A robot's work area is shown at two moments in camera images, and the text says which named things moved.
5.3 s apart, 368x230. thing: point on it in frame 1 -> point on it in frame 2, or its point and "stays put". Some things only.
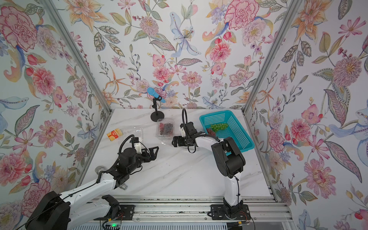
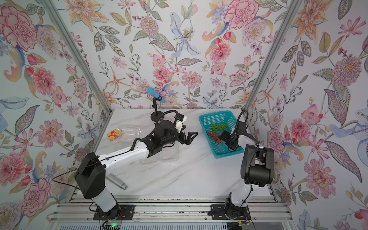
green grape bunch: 217,127 stays put
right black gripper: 176,138 -> 224,136
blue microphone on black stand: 156,115 stays put
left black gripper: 152,155 -> 188,140
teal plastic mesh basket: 234,129 stays put
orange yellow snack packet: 114,134 stays put
